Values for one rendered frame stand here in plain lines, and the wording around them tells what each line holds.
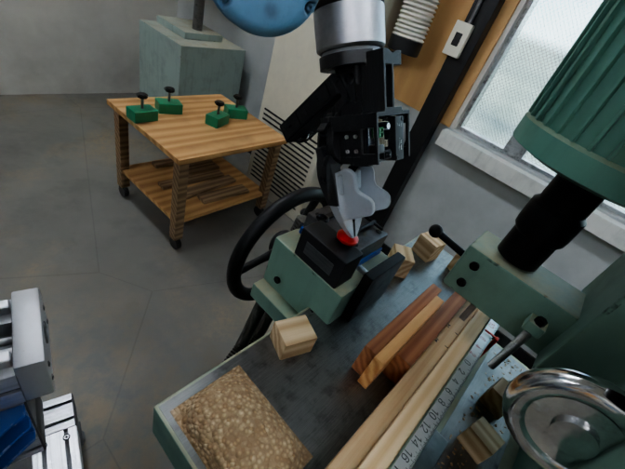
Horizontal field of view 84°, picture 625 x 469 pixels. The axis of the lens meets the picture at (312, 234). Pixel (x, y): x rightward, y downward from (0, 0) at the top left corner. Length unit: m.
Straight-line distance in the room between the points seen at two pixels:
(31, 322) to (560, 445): 0.66
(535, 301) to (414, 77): 1.60
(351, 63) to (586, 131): 0.22
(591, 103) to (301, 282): 0.37
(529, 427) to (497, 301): 0.14
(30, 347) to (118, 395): 0.83
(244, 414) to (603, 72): 0.43
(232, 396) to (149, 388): 1.05
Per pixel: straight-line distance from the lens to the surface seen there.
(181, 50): 2.35
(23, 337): 0.64
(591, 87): 0.39
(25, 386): 0.65
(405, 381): 0.45
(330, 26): 0.40
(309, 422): 0.43
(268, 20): 0.26
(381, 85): 0.39
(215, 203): 1.89
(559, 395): 0.41
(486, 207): 1.91
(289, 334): 0.44
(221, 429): 0.38
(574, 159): 0.38
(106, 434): 1.39
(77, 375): 1.49
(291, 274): 0.51
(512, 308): 0.49
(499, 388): 0.69
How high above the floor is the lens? 1.28
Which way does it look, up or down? 36 degrees down
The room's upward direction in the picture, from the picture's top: 21 degrees clockwise
